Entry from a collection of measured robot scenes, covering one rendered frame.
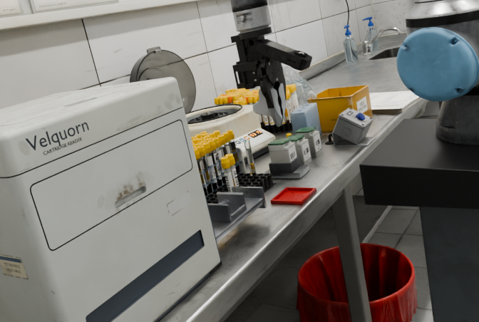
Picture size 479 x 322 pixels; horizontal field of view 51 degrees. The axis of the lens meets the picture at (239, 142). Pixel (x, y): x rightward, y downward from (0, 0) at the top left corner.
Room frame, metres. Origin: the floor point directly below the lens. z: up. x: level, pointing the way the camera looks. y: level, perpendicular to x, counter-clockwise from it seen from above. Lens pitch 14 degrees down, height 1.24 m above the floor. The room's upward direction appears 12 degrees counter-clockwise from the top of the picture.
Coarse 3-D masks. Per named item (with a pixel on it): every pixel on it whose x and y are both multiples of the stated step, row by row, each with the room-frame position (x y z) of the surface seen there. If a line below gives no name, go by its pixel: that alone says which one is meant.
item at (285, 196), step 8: (280, 192) 0.94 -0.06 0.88; (288, 192) 0.95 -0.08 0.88; (296, 192) 0.94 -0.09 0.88; (304, 192) 0.93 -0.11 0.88; (312, 192) 0.92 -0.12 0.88; (272, 200) 0.91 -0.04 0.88; (280, 200) 0.90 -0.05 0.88; (288, 200) 0.89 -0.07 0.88; (296, 200) 0.89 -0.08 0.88; (304, 200) 0.89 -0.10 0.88
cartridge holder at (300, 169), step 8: (296, 160) 1.06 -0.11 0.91; (272, 168) 1.06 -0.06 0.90; (280, 168) 1.05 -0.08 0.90; (288, 168) 1.04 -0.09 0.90; (296, 168) 1.05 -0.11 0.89; (304, 168) 1.05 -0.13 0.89; (272, 176) 1.06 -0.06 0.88; (280, 176) 1.05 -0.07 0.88; (288, 176) 1.04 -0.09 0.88; (296, 176) 1.03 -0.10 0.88
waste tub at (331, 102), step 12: (324, 96) 1.46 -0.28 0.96; (336, 96) 1.47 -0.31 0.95; (348, 96) 1.31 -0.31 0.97; (360, 96) 1.35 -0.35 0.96; (324, 108) 1.35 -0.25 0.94; (336, 108) 1.33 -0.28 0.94; (360, 108) 1.34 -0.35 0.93; (324, 120) 1.36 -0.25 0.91; (336, 120) 1.34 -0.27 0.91; (324, 132) 1.36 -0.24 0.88
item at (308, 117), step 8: (304, 104) 1.32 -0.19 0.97; (312, 104) 1.30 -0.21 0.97; (296, 112) 1.24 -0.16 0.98; (304, 112) 1.22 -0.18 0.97; (312, 112) 1.27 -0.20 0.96; (296, 120) 1.24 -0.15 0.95; (304, 120) 1.22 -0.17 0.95; (312, 120) 1.26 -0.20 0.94; (296, 128) 1.24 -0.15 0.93; (320, 128) 1.31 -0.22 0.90; (320, 136) 1.30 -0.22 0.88
